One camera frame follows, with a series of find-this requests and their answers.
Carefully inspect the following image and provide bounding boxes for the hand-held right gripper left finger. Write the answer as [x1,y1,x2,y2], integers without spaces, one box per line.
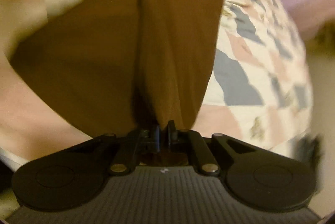
[71,124,161,176]

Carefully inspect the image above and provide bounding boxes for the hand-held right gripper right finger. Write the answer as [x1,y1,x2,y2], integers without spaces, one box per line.
[167,120,262,177]

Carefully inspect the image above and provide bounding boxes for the brown garment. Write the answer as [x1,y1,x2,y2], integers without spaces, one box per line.
[10,0,229,137]

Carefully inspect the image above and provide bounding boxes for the checkered bear print quilt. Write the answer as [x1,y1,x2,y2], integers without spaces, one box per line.
[0,0,316,160]

